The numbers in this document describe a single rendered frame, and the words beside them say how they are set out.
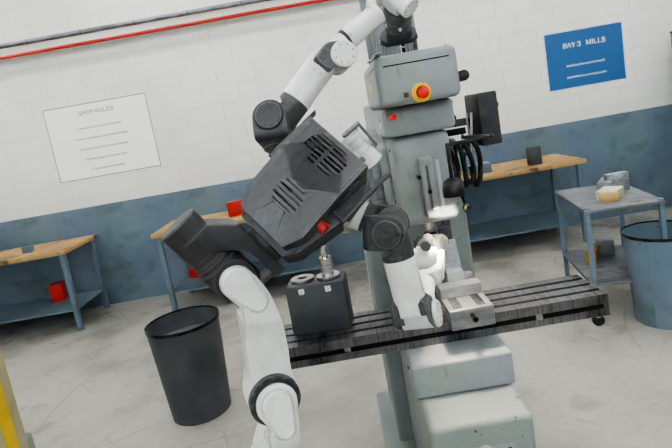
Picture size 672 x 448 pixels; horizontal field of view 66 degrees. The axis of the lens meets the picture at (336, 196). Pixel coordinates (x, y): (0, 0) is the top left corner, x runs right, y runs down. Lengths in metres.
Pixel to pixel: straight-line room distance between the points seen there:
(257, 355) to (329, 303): 0.56
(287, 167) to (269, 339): 0.47
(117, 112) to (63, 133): 0.67
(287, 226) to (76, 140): 5.56
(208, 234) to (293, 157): 0.29
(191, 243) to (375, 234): 0.47
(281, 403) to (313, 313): 0.57
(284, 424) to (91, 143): 5.48
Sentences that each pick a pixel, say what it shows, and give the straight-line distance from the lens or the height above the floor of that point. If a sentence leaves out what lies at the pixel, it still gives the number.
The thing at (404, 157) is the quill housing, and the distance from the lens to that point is 1.80.
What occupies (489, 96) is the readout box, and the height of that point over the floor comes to 1.70.
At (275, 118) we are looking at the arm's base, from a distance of 1.45.
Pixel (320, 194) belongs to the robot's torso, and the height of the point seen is 1.55.
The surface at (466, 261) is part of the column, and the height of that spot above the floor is 1.01.
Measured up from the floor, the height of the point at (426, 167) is 1.51.
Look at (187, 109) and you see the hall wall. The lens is 6.28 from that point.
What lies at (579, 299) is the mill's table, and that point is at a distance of 2.07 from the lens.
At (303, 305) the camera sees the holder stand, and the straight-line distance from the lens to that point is 1.98.
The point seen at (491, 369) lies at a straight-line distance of 1.90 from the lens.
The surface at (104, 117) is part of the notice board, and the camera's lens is 6.59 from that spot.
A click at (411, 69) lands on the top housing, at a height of 1.83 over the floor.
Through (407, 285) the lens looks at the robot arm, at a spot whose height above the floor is 1.26.
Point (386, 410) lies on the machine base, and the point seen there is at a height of 0.20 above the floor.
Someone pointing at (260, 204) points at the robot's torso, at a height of 1.55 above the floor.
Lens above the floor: 1.73
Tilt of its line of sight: 9 degrees down
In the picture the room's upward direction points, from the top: 10 degrees counter-clockwise
